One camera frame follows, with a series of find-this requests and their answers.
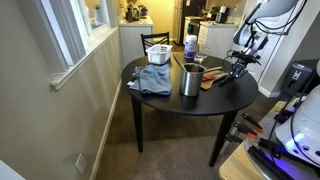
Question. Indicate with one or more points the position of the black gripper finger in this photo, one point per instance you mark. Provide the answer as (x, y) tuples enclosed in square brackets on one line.
[(245, 70), (236, 71)]

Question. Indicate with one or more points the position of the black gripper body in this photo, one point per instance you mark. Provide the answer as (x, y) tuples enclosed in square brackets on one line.
[(246, 58)]

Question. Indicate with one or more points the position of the black spatula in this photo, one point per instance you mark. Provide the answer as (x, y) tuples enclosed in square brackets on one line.
[(226, 80)]

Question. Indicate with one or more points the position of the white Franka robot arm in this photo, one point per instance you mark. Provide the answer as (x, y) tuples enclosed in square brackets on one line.
[(306, 128)]

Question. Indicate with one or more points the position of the red silicone spatula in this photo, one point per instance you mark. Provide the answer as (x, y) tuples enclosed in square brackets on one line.
[(208, 77)]

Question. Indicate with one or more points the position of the wide wooden spatula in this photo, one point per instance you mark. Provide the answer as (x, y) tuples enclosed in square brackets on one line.
[(210, 84)]

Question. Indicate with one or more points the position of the silver metal bowl cup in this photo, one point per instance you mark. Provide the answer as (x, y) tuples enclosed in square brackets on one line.
[(191, 83)]

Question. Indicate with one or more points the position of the thick wooden spoon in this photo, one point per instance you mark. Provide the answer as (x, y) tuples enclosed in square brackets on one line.
[(213, 69)]

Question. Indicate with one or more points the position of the round black table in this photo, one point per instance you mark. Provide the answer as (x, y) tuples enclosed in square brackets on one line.
[(213, 98)]

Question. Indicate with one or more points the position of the clear glass mug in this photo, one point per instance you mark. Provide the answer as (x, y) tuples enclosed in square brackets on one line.
[(200, 55)]

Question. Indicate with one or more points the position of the white kitchen cabinet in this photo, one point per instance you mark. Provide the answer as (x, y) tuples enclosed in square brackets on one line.
[(213, 36)]

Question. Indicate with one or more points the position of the black orange clamp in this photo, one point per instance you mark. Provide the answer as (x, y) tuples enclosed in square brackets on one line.
[(245, 130), (251, 121)]

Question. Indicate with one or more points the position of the black control box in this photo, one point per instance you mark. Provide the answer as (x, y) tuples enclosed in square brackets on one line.
[(298, 78)]

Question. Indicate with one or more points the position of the wooden utensil in cup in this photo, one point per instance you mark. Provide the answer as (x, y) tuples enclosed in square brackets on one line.
[(178, 60)]

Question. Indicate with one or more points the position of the small black clamp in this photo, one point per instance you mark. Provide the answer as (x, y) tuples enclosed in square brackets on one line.
[(233, 138)]

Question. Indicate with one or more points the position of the black refrigerator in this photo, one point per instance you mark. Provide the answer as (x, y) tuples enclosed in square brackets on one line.
[(188, 20)]

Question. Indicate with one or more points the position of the white plastic basket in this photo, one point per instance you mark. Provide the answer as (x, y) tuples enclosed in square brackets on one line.
[(159, 55)]

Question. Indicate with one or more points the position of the blue cloth towel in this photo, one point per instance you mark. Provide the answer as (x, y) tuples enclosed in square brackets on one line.
[(153, 80)]

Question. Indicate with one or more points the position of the black dining chair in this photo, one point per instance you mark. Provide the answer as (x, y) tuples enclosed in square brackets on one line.
[(155, 36)]

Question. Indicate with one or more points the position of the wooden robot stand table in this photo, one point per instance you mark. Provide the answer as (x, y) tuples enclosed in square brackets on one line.
[(236, 165)]

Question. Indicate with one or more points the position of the white counter cabinet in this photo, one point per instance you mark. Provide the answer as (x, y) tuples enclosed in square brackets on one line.
[(131, 40)]

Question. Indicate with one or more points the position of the black coffee maker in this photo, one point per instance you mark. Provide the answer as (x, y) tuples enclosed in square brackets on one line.
[(130, 14)]

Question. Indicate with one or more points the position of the white framed window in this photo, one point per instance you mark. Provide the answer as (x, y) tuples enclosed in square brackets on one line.
[(71, 36)]

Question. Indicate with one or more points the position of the white wall outlet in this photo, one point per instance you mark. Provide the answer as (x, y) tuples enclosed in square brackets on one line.
[(80, 163)]

